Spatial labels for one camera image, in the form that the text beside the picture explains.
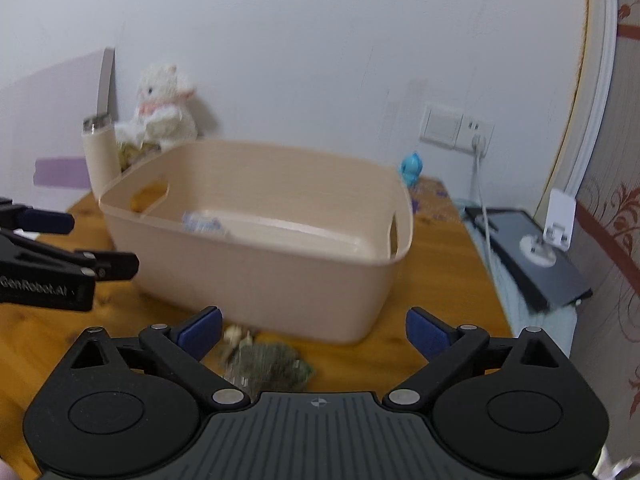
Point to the small beige packet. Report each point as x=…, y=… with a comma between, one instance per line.
x=234, y=336

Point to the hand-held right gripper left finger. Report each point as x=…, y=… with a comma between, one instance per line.
x=201, y=332

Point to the white wall switch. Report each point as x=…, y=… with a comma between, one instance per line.
x=440, y=126

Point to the golden snack packet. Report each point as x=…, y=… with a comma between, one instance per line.
x=134, y=152

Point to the grey upright board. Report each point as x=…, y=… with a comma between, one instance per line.
x=106, y=82

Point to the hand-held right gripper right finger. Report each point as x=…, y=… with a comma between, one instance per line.
x=424, y=332

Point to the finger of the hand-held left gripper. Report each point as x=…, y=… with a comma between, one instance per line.
x=47, y=221
x=112, y=265

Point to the black flat device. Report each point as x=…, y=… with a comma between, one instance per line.
x=540, y=265

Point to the blue toy figure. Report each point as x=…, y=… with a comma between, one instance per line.
x=412, y=167

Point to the beige bottle with metal lid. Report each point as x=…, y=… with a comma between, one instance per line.
x=102, y=157

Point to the white wall hook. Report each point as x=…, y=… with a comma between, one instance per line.
x=560, y=217

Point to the beige plastic storage basket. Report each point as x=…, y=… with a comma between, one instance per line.
x=280, y=265

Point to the green patterned packet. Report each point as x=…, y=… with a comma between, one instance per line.
x=272, y=367

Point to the white blue small packet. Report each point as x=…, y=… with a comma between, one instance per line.
x=204, y=224

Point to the white plush toy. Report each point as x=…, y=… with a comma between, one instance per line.
x=161, y=110

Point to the white wall socket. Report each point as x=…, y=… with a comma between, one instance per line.
x=476, y=132

